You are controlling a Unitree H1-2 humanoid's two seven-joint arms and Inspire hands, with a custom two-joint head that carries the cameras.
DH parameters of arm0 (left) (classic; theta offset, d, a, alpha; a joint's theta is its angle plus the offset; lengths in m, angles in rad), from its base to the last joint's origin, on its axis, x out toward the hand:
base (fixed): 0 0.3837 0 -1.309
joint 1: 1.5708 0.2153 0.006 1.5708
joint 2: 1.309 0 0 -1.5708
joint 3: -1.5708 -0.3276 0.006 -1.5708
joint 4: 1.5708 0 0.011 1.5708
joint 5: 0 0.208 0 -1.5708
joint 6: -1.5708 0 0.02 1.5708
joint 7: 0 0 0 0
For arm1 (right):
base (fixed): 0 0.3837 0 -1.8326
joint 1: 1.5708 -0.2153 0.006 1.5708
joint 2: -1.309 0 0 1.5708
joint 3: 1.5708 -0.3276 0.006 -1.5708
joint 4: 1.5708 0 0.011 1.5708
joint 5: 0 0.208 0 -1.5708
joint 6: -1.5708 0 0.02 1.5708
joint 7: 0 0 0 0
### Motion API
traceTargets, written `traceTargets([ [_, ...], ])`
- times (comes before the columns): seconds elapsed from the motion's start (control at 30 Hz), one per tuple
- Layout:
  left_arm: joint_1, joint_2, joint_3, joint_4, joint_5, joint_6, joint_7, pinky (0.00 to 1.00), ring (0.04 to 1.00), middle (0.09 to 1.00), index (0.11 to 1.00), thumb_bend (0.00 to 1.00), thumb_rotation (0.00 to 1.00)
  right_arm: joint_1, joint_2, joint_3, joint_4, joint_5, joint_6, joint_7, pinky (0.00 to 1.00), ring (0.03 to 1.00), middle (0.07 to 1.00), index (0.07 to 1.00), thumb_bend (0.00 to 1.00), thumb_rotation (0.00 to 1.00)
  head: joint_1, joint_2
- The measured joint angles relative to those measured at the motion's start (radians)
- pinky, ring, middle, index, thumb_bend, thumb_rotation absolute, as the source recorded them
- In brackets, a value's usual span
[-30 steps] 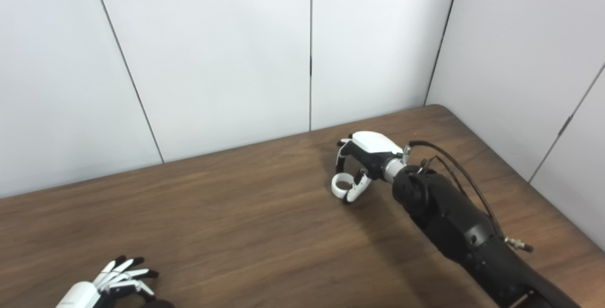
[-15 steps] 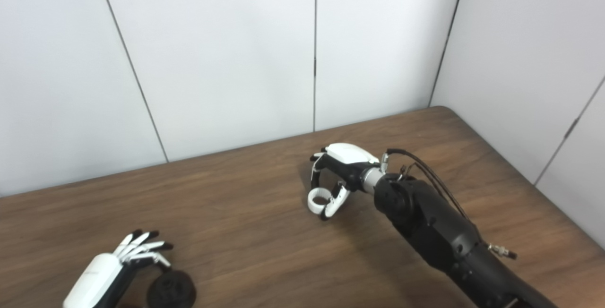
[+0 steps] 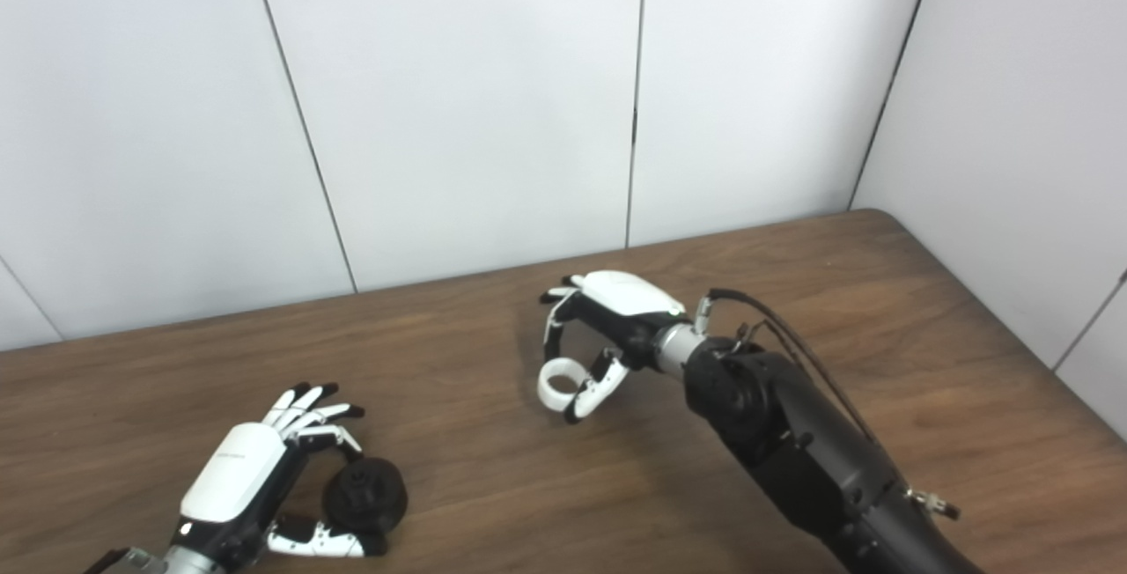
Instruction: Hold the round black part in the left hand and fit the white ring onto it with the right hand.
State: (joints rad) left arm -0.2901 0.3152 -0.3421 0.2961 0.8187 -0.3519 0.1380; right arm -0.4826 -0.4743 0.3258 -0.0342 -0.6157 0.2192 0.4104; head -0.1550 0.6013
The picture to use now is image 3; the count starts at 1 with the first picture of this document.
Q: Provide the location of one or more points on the round black plastic part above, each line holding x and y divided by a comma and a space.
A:
370, 495

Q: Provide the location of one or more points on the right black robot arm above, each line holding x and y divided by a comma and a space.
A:
792, 451

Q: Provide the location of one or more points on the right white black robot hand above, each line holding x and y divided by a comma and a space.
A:
625, 301

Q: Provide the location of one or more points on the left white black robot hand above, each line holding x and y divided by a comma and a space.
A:
233, 477

